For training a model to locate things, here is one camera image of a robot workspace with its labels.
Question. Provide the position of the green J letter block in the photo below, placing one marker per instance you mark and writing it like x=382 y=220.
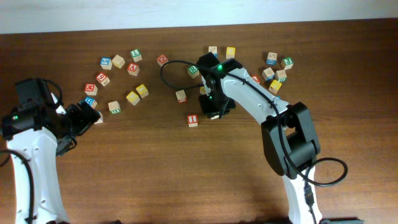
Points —
x=286 y=63

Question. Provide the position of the blue side wooden block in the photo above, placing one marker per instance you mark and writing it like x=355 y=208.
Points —
x=268 y=74

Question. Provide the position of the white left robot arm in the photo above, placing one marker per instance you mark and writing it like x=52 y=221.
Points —
x=36 y=132

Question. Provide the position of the red C letter block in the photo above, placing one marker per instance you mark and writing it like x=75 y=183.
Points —
x=162 y=59

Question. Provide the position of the red side wooden block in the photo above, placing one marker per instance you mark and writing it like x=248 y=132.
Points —
x=181 y=96

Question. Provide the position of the blue H block lower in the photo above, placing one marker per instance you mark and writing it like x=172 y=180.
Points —
x=100 y=119

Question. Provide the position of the blue H block upper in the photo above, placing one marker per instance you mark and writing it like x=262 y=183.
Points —
x=91 y=101

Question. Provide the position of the yellow top back block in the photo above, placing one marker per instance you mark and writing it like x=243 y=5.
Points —
x=230 y=52

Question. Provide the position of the yellow block near R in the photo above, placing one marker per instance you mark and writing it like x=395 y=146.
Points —
x=202 y=90

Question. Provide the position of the green L letter block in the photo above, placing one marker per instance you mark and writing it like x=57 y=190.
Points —
x=136 y=55

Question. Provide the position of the red M letter block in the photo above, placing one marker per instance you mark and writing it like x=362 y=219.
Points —
x=91 y=89

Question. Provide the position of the plain wooden block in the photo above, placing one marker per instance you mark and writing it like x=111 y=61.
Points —
x=118 y=61

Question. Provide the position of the blue G letter block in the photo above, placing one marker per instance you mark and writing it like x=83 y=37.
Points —
x=106 y=63

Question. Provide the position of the red A block left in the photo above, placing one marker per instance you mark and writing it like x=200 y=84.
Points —
x=133 y=69

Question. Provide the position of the red A letter block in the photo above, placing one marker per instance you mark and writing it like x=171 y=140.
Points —
x=256 y=78

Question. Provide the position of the yellow block left lower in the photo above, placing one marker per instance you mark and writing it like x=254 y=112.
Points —
x=133 y=98

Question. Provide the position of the green R side block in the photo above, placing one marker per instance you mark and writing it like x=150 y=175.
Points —
x=280 y=75

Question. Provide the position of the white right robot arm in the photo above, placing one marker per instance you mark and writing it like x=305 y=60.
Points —
x=289 y=138

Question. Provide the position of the green E side block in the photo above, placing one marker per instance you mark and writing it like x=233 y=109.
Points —
x=114 y=107

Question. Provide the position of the red 6 number block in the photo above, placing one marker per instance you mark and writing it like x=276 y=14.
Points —
x=102 y=78

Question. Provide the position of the yellow block left middle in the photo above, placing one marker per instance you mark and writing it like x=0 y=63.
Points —
x=142 y=91

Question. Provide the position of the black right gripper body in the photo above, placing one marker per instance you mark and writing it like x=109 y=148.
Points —
x=214 y=104

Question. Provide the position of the blue side top block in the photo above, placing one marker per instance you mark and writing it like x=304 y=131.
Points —
x=213 y=50

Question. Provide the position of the blue h block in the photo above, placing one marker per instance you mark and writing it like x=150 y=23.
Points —
x=100 y=119
x=91 y=101

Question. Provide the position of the blue X wooden block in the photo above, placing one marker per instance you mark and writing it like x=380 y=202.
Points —
x=271 y=58

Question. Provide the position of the red I letter block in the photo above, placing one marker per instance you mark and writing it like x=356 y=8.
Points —
x=192 y=120

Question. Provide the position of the green R letter block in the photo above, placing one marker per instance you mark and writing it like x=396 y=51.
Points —
x=193 y=71

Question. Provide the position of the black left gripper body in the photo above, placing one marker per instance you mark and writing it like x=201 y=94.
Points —
x=77 y=122

